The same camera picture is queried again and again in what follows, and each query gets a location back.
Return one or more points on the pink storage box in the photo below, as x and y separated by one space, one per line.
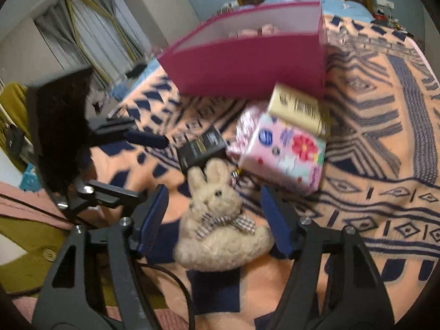
208 63

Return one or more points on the grey yellow curtains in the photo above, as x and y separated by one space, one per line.
102 34

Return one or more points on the light blue duvet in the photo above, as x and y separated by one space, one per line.
350 9

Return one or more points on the cream bunny plush toy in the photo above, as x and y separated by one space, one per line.
215 234

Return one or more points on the small black box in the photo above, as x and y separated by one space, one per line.
203 148

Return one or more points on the teal plastic basket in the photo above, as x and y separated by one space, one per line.
30 180

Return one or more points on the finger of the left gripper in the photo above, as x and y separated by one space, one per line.
145 139

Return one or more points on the yellow tissue pack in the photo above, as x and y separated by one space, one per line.
301 110

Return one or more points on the left forearm pink sleeve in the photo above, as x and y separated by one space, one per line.
31 206

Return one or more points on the pink crinkly plastic bag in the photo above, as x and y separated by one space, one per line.
245 127

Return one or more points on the floral pink tissue pack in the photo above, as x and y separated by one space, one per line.
284 155

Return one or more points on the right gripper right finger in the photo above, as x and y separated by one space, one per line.
334 282

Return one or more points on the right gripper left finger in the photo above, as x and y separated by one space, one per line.
72 297

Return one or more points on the pink knitted plush toy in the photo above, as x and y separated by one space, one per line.
263 31

